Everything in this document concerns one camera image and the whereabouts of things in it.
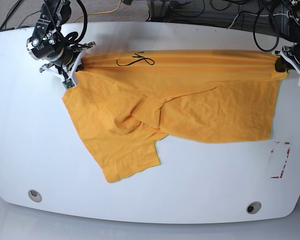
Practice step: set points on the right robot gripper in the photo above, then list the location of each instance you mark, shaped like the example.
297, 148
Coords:
64, 57

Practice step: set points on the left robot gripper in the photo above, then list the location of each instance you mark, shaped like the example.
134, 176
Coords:
289, 59

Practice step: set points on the orange yellow t-shirt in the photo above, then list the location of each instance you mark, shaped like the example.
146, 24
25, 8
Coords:
124, 103

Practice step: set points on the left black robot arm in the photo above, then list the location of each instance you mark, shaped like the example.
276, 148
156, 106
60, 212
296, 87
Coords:
293, 22

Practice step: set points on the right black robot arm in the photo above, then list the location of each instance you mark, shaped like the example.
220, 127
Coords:
53, 14

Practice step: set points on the red tape rectangle marking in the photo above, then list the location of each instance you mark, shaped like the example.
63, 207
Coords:
278, 159

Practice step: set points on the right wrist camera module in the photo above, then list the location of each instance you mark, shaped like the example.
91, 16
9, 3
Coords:
69, 83

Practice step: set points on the left table cable grommet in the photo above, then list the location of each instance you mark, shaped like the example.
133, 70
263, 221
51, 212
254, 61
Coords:
35, 196

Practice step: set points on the table cable grommet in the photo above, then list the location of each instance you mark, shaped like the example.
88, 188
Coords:
253, 207
35, 196

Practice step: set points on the right table cable grommet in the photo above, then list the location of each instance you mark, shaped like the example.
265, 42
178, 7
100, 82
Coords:
253, 207

